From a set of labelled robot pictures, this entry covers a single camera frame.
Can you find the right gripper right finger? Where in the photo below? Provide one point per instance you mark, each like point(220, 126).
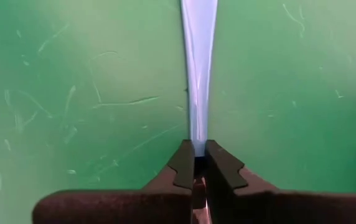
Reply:
point(234, 202)

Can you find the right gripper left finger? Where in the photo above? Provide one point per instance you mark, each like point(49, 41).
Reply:
point(165, 202)

